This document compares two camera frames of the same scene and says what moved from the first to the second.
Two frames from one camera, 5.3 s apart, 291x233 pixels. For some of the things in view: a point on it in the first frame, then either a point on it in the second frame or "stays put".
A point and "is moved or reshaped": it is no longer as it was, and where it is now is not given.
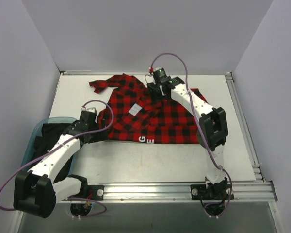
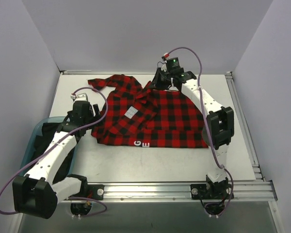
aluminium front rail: (245, 192) stays put
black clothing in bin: (52, 132) stays put
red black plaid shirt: (139, 118) is moved or reshaped
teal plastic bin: (37, 131) stays put
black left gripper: (101, 124) → (93, 115)
